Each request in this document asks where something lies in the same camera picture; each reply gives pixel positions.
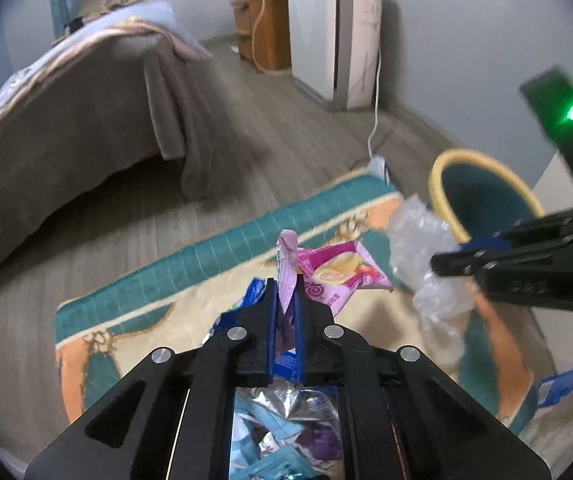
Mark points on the pink snack wrapper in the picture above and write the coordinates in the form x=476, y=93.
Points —
x=336, y=272

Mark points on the white power strip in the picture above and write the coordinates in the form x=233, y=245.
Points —
x=379, y=167

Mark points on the wooden cabinet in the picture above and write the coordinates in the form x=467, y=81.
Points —
x=269, y=30

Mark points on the pile of snack wrappers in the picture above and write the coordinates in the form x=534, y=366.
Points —
x=286, y=430

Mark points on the light blue and pink quilt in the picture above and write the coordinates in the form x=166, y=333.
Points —
x=31, y=75

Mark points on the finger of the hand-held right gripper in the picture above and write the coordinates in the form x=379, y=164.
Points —
x=506, y=272
x=536, y=227

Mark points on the blue packet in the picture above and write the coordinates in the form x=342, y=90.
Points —
x=561, y=387

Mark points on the yellow-rimmed teal trash bin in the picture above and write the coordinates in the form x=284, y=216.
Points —
x=486, y=195

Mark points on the bed with brown cover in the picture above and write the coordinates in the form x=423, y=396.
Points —
x=66, y=160

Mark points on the teal and orange patterned rug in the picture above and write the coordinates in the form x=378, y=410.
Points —
x=176, y=310

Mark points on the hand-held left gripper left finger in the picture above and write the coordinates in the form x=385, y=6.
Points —
x=270, y=325

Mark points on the white air purifier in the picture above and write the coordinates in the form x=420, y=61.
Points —
x=326, y=40

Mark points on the clear plastic bag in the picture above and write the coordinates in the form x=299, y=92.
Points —
x=421, y=250

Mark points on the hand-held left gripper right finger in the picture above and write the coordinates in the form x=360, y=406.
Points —
x=300, y=330

